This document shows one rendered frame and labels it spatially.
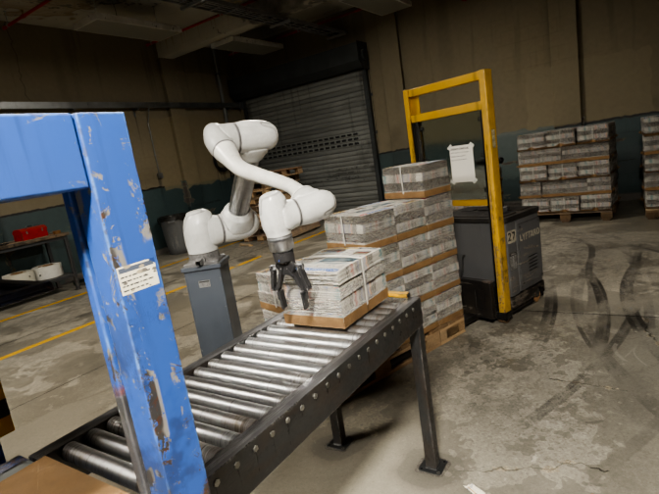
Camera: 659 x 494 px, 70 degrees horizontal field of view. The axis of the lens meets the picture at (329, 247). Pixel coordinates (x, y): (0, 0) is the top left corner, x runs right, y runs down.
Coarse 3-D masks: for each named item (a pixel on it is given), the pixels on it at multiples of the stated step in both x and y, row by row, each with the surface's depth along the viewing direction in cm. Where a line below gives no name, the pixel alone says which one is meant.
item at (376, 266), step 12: (324, 252) 209; (336, 252) 205; (348, 252) 201; (360, 252) 198; (372, 252) 195; (372, 264) 194; (384, 264) 204; (372, 276) 195; (384, 276) 205; (372, 288) 195; (384, 288) 204
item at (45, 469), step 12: (24, 468) 118; (36, 468) 118; (48, 468) 117; (60, 468) 116; (72, 468) 115; (12, 480) 114; (24, 480) 113; (36, 480) 112; (48, 480) 112; (60, 480) 111; (72, 480) 110; (84, 480) 110; (96, 480) 109; (0, 492) 110; (12, 492) 109; (24, 492) 109; (36, 492) 108; (48, 492) 107; (60, 492) 107; (72, 492) 106; (84, 492) 105; (96, 492) 105; (108, 492) 104; (120, 492) 103
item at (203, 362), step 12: (264, 324) 197; (276, 324) 200; (240, 336) 188; (252, 336) 188; (228, 348) 177; (204, 360) 170; (192, 372) 163; (96, 420) 137; (72, 432) 133; (84, 432) 132; (60, 444) 127; (84, 444) 132; (36, 456) 123; (48, 456) 124; (60, 456) 126
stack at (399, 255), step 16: (400, 240) 310; (416, 240) 317; (384, 256) 299; (400, 256) 309; (416, 256) 317; (256, 272) 283; (384, 272) 300; (416, 272) 318; (400, 288) 309; (416, 288) 319; (432, 288) 329; (272, 304) 277; (432, 304) 331; (432, 320) 332; (432, 336) 332; (400, 352) 312; (384, 368) 304; (400, 368) 313; (368, 384) 296
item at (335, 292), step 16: (320, 272) 176; (336, 272) 172; (352, 272) 181; (288, 288) 188; (320, 288) 179; (336, 288) 174; (352, 288) 182; (288, 304) 190; (320, 304) 181; (336, 304) 177; (352, 304) 182
